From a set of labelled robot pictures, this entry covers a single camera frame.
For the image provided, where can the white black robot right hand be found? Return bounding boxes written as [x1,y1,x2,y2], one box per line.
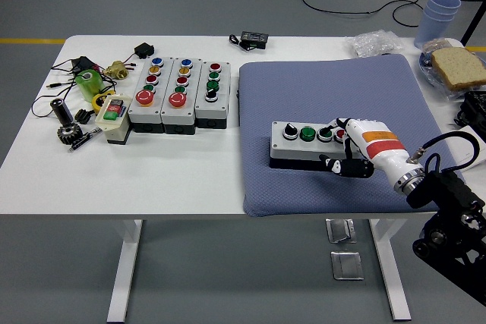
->
[318,116,424,188]

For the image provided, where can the grey four-button control box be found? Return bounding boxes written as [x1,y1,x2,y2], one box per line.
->
[194,60,232,130]
[268,120,365,173]

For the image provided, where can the grey five-button control box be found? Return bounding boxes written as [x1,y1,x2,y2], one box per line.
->
[160,57,204,136]
[127,56,174,134]

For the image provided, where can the white paper sheet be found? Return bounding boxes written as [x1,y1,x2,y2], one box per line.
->
[453,126,486,171]

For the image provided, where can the open metal floor socket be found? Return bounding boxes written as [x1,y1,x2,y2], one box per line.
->
[325,219,358,244]

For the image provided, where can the black mechanical device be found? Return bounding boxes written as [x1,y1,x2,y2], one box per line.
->
[453,90,486,130]

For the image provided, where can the blue-grey quilted mat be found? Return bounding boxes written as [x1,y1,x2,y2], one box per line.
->
[238,53,466,218]

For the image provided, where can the clear plastic bag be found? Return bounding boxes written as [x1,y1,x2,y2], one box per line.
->
[344,30,403,58]

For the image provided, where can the white bread slice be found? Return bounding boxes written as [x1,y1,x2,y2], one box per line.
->
[430,46,486,91]

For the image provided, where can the closed metal floor socket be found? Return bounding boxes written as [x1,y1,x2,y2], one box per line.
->
[330,250,365,282]

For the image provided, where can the white table leg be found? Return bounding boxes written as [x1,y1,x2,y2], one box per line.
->
[106,219,144,323]
[367,218,412,321]

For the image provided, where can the stacked blue plastic cups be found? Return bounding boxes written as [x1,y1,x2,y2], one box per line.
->
[412,0,462,51]

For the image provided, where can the black metal stand leg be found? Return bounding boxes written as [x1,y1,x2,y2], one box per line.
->
[459,0,486,46]

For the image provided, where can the black digital display module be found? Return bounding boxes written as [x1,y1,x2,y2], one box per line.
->
[229,30,270,52]

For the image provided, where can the black servo motor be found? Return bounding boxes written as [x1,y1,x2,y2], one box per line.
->
[133,42,156,60]

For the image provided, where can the brass valve fitting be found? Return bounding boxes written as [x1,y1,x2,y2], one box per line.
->
[103,59,131,80]

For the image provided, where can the yellow tape roll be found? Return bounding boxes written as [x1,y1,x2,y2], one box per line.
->
[91,91,115,115]

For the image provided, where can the green translucent film roll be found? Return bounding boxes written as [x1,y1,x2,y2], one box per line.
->
[74,68,106,103]

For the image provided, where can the small black toothed part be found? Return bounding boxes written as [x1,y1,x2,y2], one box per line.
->
[73,109,95,124]

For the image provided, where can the slim metal hand tool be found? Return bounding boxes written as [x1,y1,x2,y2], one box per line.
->
[67,128,102,153]

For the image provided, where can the black power adapter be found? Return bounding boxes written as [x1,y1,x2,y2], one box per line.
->
[71,56,100,74]

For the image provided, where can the large black gear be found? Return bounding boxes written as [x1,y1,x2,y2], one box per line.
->
[56,124,84,146]

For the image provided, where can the black metal cylinder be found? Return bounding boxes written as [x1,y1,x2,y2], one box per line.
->
[50,98,74,127]

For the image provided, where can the white red-green switch box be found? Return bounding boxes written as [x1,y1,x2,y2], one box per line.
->
[93,93,133,146]

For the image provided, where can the black jack plug cable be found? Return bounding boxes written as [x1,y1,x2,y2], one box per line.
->
[45,58,83,90]

